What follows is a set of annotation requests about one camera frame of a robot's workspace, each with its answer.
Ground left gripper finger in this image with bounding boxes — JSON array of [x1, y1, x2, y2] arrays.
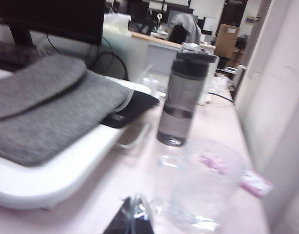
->
[[102, 195, 155, 234]]

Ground clear plastic mug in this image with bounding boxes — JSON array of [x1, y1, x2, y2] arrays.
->
[[151, 138, 246, 234]]

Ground grey water bottle black lid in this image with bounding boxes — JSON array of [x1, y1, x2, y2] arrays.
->
[[156, 50, 220, 147]]

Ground frosted desk partition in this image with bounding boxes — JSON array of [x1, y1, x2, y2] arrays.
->
[[102, 13, 152, 82]]

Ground black flat pouch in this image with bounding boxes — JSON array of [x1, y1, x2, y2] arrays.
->
[[100, 91, 161, 129]]

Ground pink paper booklet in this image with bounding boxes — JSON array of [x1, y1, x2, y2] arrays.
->
[[239, 169, 274, 197]]

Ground small clear plastic cup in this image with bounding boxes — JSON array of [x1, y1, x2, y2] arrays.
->
[[141, 63, 162, 95]]

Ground grey felt sleeve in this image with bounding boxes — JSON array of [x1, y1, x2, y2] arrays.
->
[[0, 53, 133, 168]]

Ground chair with draped jacket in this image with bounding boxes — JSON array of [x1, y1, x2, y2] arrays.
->
[[167, 12, 203, 47]]

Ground brown cardboard box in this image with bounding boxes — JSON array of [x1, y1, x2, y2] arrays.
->
[[214, 23, 241, 59]]

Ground black monitor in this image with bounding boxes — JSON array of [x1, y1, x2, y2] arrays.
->
[[0, 0, 106, 47]]

